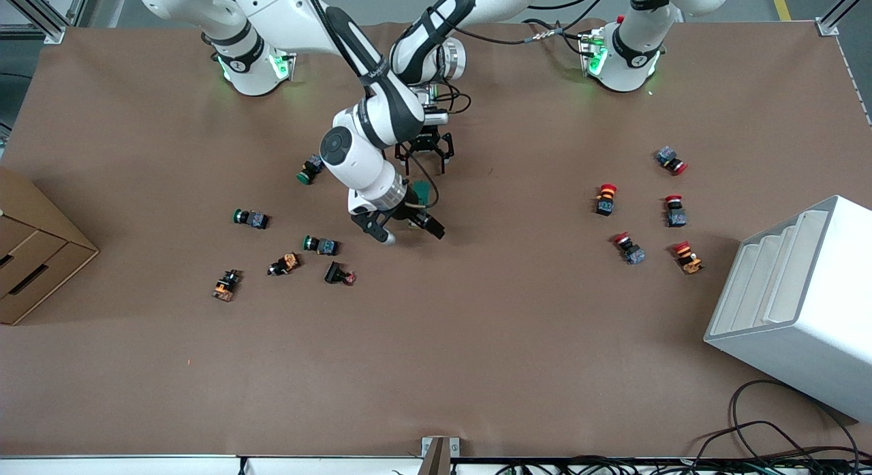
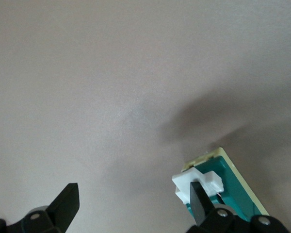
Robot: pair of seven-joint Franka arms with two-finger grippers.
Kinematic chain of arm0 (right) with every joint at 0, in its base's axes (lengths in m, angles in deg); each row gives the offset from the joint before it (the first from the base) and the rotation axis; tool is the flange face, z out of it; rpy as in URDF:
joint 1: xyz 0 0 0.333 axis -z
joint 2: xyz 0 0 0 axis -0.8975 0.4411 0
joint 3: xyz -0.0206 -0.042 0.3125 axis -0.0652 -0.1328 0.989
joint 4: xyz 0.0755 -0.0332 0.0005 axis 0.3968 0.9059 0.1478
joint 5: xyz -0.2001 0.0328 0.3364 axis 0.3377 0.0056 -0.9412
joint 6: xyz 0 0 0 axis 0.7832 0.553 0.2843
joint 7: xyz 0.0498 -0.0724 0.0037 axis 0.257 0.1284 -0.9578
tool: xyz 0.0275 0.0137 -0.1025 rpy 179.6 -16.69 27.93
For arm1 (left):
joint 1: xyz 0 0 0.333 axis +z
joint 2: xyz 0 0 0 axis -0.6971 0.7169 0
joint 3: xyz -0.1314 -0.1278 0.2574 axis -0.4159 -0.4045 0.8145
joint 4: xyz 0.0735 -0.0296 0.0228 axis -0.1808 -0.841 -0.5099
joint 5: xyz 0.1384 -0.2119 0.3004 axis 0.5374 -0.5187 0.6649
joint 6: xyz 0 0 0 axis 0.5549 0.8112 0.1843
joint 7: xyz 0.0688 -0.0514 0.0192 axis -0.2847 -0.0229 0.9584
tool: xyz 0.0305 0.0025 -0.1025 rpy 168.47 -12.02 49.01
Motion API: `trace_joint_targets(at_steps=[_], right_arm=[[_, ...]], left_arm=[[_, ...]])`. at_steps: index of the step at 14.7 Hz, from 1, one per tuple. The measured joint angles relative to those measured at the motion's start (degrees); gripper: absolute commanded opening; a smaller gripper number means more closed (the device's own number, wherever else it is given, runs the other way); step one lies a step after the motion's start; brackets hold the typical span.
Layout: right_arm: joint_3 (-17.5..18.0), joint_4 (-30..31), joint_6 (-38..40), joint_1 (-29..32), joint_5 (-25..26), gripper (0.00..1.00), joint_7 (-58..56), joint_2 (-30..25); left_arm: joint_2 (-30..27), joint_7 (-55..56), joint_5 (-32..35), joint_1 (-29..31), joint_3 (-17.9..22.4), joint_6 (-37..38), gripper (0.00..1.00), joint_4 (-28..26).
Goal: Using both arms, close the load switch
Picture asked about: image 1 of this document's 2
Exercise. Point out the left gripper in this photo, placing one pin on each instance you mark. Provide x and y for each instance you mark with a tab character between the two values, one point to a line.
425	142

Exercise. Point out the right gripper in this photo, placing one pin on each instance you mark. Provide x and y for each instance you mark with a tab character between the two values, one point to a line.
413	215

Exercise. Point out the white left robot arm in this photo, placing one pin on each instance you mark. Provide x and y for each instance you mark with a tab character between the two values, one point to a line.
633	59

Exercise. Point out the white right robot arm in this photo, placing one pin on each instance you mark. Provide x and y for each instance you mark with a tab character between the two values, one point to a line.
354	155

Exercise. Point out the green mushroom push button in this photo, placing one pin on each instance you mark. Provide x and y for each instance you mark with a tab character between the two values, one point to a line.
320	244
306	175
251	218

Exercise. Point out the brown paper table cover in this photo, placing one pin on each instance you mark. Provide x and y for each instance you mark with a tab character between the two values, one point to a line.
477	339

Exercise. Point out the red emergency button orange block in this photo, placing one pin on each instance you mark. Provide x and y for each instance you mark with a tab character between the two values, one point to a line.
688	257
605	199

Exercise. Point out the red emergency button blue block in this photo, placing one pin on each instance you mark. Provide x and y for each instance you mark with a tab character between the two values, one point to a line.
672	160
629	248
675	210

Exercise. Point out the brown cardboard box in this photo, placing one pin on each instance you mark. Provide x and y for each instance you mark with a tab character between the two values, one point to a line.
41	257

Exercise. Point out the white tiered rack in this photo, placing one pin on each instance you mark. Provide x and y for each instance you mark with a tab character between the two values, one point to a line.
804	339

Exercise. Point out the black orange selector switch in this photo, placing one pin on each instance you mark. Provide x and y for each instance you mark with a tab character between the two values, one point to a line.
226	285
283	264

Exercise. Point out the metal bracket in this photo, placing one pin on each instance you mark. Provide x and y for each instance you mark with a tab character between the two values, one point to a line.
439	458

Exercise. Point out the white table edge rail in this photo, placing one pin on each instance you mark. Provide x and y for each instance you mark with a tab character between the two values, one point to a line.
136	467

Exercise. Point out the aluminium frame profile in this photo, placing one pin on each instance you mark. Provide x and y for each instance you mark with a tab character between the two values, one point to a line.
48	28
828	26

